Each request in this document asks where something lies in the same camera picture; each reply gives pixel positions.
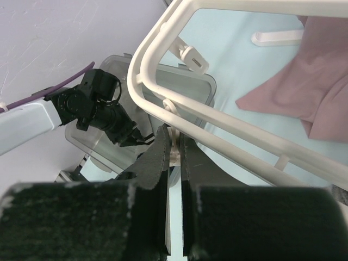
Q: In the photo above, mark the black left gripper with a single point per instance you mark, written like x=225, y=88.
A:
x=95, y=102

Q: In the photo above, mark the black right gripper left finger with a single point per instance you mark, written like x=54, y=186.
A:
x=120, y=219

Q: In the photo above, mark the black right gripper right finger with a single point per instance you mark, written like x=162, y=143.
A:
x=225, y=219

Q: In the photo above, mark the white clothespin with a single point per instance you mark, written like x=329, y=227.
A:
x=175, y=157
x=189, y=56

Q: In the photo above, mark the grey striped sock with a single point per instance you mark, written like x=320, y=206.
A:
x=339, y=194

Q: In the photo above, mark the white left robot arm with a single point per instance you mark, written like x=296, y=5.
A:
x=30, y=117

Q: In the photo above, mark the white clip drying hanger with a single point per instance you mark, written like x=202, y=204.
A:
x=256, y=148

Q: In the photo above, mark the grey plastic bin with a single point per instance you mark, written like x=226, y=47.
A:
x=179, y=79

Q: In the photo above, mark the pink tank top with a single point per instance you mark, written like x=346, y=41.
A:
x=313, y=86

